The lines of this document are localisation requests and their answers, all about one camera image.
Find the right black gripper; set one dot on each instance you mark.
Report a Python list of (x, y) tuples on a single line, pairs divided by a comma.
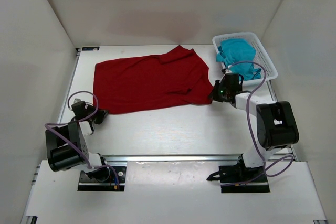
[(217, 92)]

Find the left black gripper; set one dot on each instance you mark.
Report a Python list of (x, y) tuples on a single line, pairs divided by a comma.
[(97, 115)]

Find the red t shirt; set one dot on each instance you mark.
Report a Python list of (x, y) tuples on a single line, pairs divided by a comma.
[(178, 77)]

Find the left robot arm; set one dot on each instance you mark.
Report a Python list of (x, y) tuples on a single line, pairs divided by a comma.
[(66, 146)]

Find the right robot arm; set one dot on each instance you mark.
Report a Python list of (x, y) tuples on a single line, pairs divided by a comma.
[(272, 127)]

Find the teal t shirt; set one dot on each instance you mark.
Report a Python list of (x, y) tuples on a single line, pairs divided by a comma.
[(237, 50)]

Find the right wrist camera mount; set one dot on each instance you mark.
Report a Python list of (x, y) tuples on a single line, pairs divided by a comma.
[(227, 70)]

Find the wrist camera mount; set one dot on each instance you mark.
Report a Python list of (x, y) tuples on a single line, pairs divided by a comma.
[(78, 102), (227, 70)]

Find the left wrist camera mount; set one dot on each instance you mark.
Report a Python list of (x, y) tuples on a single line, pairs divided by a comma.
[(78, 102)]

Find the aluminium front rail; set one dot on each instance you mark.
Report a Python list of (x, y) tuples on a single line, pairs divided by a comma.
[(171, 158)]

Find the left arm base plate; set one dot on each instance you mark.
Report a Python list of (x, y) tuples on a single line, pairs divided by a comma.
[(104, 180)]

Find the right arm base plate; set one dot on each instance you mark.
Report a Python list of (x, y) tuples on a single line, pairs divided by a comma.
[(236, 179)]

